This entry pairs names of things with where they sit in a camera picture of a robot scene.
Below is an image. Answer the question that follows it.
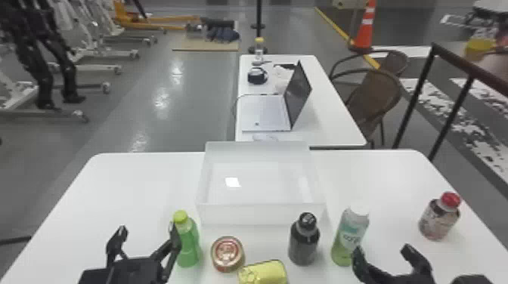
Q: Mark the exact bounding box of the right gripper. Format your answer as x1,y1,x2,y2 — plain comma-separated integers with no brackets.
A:
351,242,438,284

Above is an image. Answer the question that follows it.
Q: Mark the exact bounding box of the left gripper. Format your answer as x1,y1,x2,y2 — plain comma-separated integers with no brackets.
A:
77,223,183,284

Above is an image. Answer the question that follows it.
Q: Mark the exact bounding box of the pale green bottle white cap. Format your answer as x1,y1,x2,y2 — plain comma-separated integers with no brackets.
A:
330,203,370,268

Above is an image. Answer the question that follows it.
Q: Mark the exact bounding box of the brown bottle red cap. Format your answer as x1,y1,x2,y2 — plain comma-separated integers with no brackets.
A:
417,190,463,242

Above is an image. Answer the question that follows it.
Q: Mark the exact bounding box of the red can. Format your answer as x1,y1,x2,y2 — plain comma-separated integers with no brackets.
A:
209,235,246,273

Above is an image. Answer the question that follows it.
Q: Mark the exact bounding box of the black bottle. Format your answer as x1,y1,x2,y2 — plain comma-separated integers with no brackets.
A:
287,211,321,267

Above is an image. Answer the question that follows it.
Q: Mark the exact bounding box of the yellow can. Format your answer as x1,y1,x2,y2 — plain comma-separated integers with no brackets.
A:
237,259,289,284

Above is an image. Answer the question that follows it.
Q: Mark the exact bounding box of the clear box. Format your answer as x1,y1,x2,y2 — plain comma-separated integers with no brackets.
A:
196,140,327,227

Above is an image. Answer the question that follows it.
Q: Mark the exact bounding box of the white side table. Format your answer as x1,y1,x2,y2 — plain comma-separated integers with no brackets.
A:
234,54,368,149

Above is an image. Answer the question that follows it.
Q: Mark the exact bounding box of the brown chair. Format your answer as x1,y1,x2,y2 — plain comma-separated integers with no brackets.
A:
329,48,410,82
344,67,404,149

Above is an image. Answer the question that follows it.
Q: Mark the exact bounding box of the silver laptop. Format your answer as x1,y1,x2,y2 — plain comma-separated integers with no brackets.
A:
240,60,314,133

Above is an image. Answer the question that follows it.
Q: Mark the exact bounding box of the black round case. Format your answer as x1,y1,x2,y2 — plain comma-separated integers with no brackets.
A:
246,66,270,85

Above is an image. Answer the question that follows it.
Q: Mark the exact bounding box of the dark side table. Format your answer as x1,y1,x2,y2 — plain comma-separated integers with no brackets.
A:
392,39,508,162

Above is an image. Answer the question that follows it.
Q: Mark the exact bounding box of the yellow pallet jack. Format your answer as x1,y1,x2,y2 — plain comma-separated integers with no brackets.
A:
112,0,202,33

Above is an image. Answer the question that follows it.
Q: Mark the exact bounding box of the clear bottle yellow cap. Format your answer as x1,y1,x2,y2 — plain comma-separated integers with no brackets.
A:
253,36,266,65

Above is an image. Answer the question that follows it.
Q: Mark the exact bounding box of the orange cone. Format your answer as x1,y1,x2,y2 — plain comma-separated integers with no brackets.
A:
348,0,378,53

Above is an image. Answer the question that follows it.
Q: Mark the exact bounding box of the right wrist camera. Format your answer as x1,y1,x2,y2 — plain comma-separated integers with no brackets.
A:
450,273,494,284

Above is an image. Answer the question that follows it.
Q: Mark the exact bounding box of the black post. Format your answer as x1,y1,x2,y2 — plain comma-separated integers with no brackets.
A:
247,0,269,55

